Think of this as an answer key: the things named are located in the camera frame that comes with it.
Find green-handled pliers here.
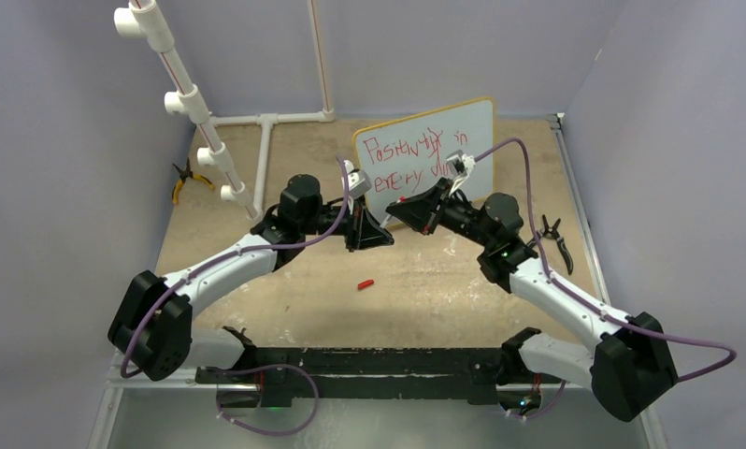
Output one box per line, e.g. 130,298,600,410
526,214,575,275

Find white PVC pipe frame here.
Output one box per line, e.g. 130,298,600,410
113,0,337,223

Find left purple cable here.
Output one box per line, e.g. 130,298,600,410
120,155,352,438

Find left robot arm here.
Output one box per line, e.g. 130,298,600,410
108,169,395,383

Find red-capped white marker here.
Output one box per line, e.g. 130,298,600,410
380,196,406,229

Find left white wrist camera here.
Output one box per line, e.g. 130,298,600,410
343,159,373,199

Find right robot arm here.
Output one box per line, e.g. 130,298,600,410
386,178,681,422

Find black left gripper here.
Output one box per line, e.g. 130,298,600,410
300,193,393,252

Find red marker cap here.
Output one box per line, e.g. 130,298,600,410
357,279,375,291

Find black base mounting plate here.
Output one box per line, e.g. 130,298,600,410
196,347,537,407

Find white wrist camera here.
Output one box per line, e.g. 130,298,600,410
446,150,476,195
343,159,373,199

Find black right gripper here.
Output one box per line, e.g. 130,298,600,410
387,178,495,249

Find yellow-handled pliers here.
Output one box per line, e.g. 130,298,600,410
171,159,216,206

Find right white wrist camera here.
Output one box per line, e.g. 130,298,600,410
446,150,476,195

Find yellow-framed whiteboard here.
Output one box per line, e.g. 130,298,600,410
352,97,495,221

